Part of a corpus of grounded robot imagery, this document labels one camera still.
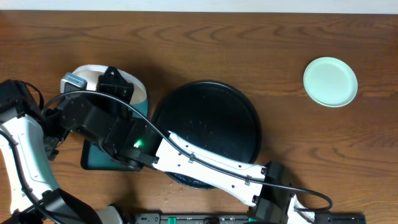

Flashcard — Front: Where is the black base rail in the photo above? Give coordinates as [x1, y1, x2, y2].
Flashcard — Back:
[134, 213, 366, 224]

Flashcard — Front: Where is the dark teal rectangular tray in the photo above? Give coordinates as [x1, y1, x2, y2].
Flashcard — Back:
[80, 93, 149, 172]

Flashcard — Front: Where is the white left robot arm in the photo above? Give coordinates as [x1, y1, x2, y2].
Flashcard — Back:
[1, 80, 127, 223]

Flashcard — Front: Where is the white plate with green stain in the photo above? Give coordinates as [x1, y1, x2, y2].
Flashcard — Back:
[72, 65, 148, 105]

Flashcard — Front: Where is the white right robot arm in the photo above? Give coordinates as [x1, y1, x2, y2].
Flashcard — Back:
[60, 65, 318, 223]

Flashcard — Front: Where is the round black tray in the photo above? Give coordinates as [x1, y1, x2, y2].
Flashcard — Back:
[150, 80, 262, 190]

